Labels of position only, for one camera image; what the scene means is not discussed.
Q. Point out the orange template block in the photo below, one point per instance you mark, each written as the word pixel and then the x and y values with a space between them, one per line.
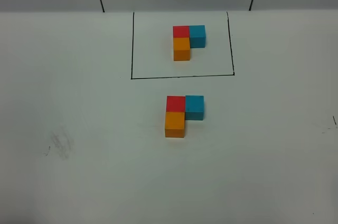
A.
pixel 181 47

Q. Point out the red template block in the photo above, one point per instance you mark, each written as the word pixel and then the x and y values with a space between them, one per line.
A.
pixel 181 31

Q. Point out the blue template block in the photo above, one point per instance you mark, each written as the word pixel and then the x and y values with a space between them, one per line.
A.
pixel 197 36

